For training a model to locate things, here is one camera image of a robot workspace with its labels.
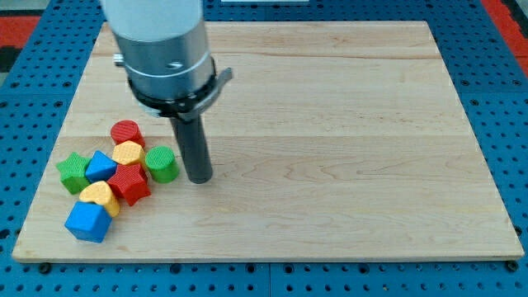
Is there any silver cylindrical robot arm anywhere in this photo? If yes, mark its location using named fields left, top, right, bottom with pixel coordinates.
left=101, top=0, right=215, bottom=99

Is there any small blue cube block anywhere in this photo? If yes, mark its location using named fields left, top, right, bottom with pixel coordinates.
left=85, top=150, right=117, bottom=183

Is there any large blue cube block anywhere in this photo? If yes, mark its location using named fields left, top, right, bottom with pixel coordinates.
left=64, top=201, right=112, bottom=243

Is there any light wooden board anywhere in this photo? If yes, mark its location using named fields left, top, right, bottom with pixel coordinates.
left=12, top=21, right=525, bottom=263

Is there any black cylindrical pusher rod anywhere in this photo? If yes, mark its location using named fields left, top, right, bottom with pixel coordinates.
left=170, top=116, right=213, bottom=184

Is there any green cylinder block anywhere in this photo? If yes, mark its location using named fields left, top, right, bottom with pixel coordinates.
left=145, top=146, right=180, bottom=183

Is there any yellow pentagon block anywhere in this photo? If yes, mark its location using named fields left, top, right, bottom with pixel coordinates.
left=111, top=140, right=146, bottom=168

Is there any red star block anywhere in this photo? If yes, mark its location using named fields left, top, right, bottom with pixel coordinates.
left=106, top=163, right=152, bottom=206

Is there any red cylinder block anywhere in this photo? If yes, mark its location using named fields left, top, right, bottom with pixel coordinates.
left=110, top=120, right=145, bottom=148

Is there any yellow heart block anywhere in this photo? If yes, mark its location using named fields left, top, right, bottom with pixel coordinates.
left=79, top=181, right=120, bottom=218

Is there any green star block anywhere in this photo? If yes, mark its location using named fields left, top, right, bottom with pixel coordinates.
left=56, top=152, right=91, bottom=195

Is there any black clamp ring with lever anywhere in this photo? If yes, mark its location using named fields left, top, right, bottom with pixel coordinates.
left=127, top=57, right=234, bottom=122

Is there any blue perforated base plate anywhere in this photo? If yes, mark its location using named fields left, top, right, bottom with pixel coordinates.
left=1, top=0, right=527, bottom=296

